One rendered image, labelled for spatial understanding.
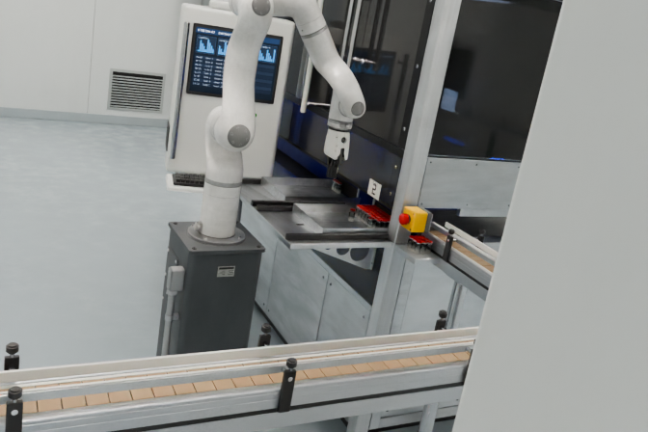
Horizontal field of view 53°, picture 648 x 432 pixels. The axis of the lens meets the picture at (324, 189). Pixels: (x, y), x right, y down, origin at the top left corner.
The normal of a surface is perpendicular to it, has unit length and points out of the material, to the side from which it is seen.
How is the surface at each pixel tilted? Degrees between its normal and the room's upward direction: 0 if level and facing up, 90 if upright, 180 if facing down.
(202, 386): 0
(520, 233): 90
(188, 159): 90
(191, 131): 90
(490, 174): 90
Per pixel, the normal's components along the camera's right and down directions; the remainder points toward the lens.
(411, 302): 0.44, 0.32
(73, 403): 0.17, -0.95
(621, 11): -0.88, -0.03
